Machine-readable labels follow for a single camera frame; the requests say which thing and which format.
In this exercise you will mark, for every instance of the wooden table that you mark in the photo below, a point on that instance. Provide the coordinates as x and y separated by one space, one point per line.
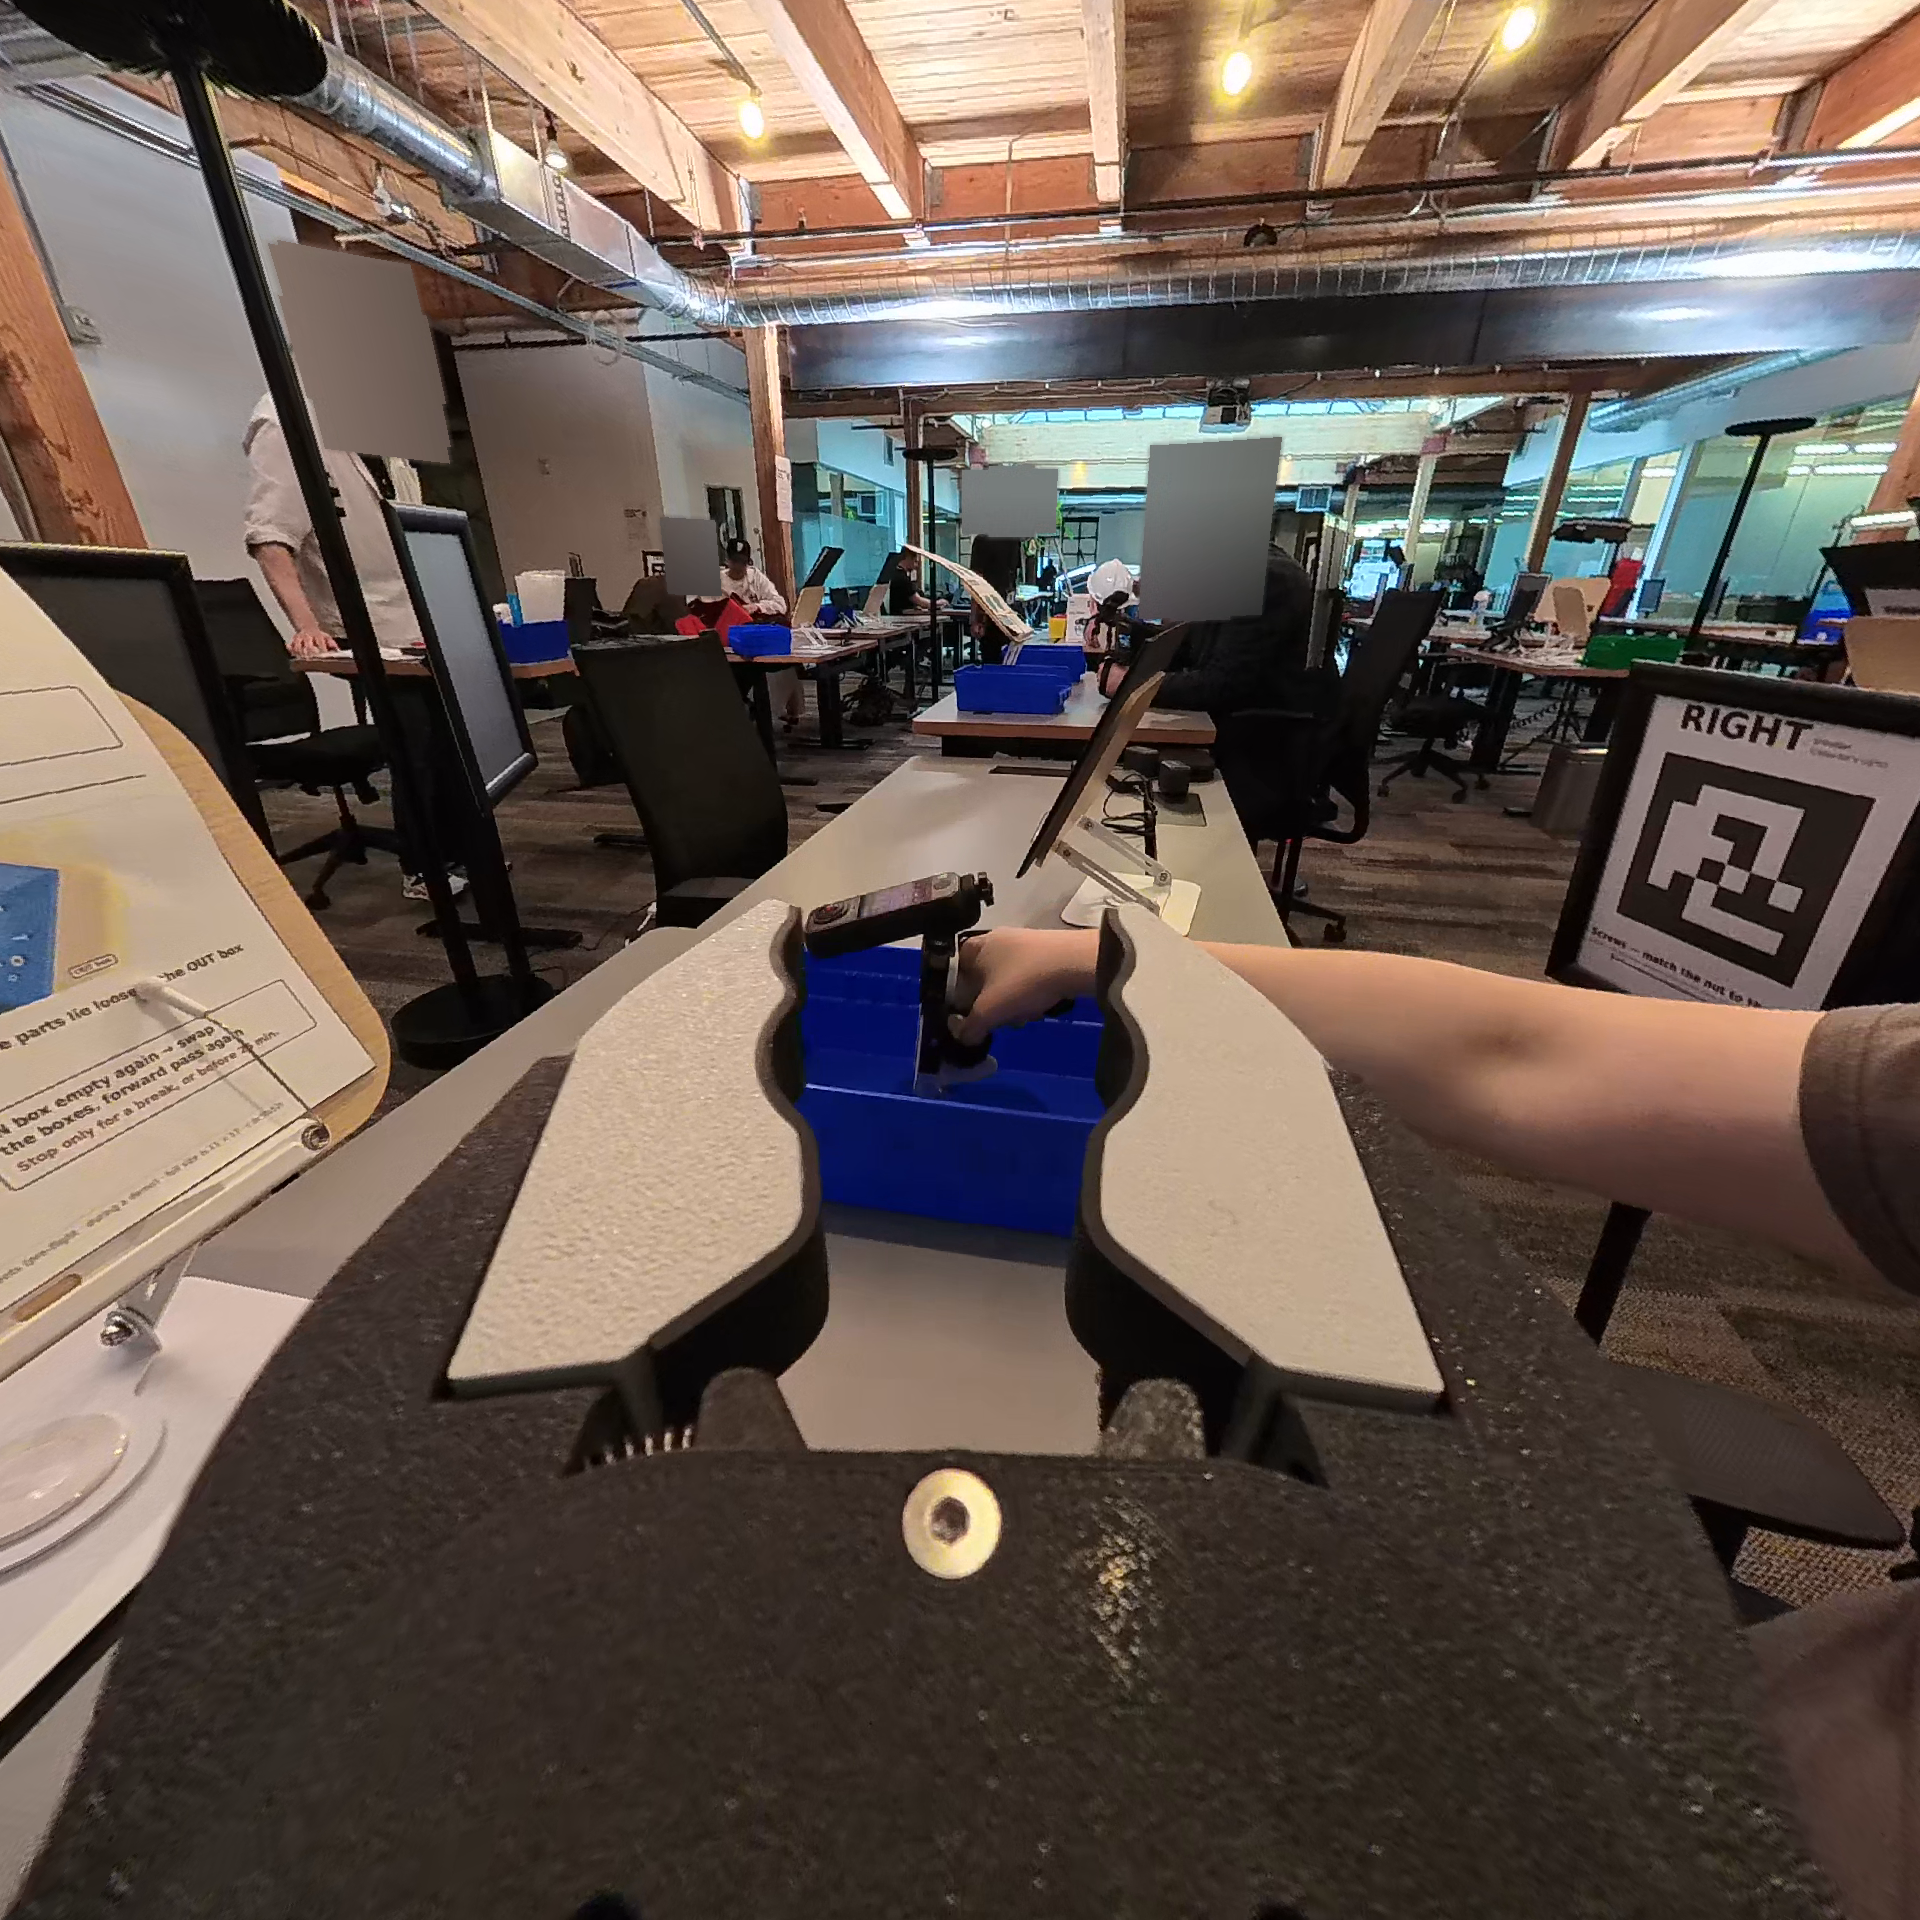
360 662

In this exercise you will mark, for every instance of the black framed floor panel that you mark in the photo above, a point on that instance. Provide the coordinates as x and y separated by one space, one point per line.
464 646

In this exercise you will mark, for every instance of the clear tablet stand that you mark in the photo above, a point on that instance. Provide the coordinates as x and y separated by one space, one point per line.
1131 902

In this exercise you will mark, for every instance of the blue plastic bin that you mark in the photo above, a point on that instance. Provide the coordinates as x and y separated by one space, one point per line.
758 640
536 642
1013 690
930 1170

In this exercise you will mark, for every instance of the white hard hat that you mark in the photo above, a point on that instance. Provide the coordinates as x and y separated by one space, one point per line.
1111 580

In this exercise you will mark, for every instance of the wooden instruction board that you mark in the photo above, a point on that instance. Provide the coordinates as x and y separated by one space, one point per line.
983 593

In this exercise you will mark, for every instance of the instruction sheet on stand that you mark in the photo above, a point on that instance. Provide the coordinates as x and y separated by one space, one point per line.
135 902

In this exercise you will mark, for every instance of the wooden desk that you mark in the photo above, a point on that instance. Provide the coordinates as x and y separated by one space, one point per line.
974 728

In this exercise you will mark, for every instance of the white board stand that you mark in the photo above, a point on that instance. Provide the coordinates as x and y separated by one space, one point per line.
59 1471

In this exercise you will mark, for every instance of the person's right forearm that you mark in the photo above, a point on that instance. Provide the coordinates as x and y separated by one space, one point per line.
1499 1066

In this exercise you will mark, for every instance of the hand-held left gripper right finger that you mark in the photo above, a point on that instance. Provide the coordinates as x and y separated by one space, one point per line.
1261 1200

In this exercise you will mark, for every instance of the white plastic container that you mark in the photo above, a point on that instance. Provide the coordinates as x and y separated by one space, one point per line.
542 594

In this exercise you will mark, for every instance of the black pole floor stand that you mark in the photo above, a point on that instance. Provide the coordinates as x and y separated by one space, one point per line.
473 1028

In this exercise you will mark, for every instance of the ceiling projector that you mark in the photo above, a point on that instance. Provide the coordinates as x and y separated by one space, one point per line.
1229 406

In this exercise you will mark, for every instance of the green plastic bin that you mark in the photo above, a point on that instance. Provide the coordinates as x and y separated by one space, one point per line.
1632 653

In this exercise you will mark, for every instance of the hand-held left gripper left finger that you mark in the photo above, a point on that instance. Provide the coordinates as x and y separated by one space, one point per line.
645 1170

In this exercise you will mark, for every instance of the person's right hand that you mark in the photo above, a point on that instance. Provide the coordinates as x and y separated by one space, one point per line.
1037 974

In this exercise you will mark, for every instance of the black flat chair pad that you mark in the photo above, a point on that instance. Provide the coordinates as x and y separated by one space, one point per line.
1755 1454

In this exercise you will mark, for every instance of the black floor lamp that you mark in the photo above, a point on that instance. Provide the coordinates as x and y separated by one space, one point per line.
1769 425
930 450

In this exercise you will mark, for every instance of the black office chair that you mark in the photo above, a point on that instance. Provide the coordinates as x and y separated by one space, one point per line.
691 765
241 646
1373 674

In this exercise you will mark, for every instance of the black tablet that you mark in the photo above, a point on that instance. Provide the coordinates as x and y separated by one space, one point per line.
1095 765

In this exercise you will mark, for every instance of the black framed marker sign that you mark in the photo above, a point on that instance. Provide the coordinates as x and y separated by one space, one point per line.
1741 856

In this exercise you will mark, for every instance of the silver ventilation duct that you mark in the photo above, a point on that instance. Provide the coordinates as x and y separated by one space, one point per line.
389 113

